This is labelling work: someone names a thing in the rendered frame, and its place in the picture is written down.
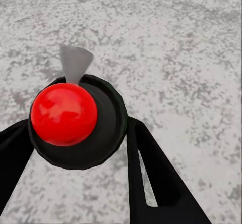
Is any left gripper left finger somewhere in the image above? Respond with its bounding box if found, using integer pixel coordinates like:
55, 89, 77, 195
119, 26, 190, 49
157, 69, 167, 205
0, 119, 35, 216

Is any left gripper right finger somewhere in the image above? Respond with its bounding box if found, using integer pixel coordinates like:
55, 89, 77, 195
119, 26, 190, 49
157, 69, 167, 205
126, 116, 211, 224

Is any insectifuge atomizer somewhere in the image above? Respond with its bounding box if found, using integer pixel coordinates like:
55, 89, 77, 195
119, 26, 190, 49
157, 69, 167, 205
28, 46, 128, 171

